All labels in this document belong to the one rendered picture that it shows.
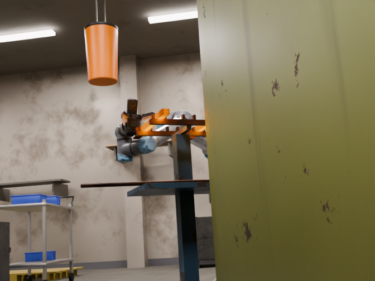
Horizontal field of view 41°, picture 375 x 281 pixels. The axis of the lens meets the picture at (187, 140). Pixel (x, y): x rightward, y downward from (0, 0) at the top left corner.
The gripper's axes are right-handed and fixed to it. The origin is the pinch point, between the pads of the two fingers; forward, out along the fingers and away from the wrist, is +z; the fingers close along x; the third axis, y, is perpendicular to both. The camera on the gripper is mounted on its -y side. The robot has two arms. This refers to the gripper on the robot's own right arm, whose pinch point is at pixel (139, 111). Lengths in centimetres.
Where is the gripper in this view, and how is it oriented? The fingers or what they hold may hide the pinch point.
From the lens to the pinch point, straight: 219.9
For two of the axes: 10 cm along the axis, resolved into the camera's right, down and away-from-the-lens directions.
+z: 3.5, -2.0, -9.2
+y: 0.6, 9.8, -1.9
